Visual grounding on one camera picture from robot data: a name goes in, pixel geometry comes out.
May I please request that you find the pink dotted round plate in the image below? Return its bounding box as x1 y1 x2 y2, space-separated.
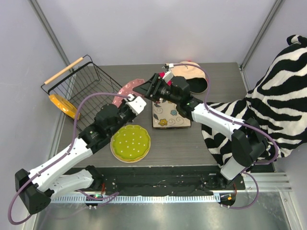
112 79 145 107

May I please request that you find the green dotted round plate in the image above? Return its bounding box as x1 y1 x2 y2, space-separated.
110 125 151 163

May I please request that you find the cream flower square plate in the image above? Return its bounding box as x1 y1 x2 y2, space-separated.
152 99 191 129

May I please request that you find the orange dotted round plate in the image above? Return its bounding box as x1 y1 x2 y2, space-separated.
110 140 151 163

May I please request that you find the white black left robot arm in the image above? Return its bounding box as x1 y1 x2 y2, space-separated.
15 97 146 215

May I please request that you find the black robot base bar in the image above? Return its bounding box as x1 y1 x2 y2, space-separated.
69 165 248 195

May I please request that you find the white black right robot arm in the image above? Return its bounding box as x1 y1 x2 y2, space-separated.
133 74 268 189

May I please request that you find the beige black bucket hat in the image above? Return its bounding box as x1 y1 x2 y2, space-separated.
172 61 208 94

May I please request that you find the red folded cloth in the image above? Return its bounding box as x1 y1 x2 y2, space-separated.
159 71 173 86

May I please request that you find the zebra striped blanket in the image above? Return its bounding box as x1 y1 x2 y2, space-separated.
201 34 307 173

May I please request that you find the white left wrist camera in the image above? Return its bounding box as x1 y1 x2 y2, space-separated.
125 93 147 115

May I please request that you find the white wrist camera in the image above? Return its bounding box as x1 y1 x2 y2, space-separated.
163 63 174 84
125 93 147 115

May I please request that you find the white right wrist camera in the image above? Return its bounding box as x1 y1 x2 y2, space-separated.
163 63 174 84

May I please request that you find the black wire dish rack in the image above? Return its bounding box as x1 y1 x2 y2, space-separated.
41 55 121 131

